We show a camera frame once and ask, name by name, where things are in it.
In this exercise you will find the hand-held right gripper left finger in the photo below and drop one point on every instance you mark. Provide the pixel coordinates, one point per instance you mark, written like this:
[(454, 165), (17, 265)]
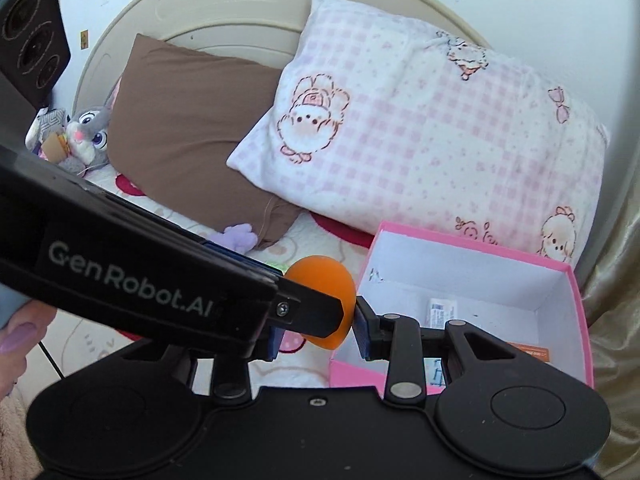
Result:
[(272, 347)]

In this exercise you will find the blue wet wipes pack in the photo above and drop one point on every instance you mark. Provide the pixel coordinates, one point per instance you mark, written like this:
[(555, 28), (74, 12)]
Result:
[(436, 372)]

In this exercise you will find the beige headboard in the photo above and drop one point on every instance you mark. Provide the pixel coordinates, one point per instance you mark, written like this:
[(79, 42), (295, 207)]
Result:
[(225, 5)]

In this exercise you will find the pink cardboard box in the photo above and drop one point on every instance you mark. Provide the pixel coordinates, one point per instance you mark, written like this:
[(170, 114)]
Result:
[(450, 270)]

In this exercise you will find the pink checked pillow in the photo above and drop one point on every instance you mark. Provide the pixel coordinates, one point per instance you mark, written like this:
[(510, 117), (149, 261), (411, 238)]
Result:
[(425, 125)]

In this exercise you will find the gold curtain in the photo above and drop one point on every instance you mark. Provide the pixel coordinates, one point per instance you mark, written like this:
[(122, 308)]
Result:
[(615, 310)]

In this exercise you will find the yellow wall socket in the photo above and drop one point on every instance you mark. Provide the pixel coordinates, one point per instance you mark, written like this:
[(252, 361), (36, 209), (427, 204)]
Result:
[(84, 39)]

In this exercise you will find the orange makeup sponge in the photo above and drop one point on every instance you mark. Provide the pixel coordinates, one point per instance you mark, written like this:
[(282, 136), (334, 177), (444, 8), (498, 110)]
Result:
[(320, 272)]

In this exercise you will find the brown pillow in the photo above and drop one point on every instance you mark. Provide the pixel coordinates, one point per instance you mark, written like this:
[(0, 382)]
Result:
[(190, 125)]

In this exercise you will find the grey bunny plush toy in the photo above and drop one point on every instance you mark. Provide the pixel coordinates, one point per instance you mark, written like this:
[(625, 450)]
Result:
[(90, 127)]

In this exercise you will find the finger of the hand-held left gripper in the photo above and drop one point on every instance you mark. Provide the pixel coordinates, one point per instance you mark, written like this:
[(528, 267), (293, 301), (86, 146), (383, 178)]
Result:
[(310, 310)]

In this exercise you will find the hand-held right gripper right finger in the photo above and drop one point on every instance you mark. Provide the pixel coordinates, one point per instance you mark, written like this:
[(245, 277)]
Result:
[(362, 332)]

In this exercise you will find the small white carton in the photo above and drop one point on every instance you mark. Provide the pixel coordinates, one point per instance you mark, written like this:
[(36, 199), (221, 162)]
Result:
[(442, 312)]

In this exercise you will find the person's left hand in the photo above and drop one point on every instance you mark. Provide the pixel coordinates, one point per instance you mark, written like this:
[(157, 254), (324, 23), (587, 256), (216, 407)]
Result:
[(17, 340)]

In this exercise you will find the purple plush toy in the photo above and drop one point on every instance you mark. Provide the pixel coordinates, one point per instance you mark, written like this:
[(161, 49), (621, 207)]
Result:
[(240, 236)]

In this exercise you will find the white orange label packet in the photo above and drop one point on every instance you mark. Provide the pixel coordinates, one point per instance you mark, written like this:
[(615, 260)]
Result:
[(530, 351)]

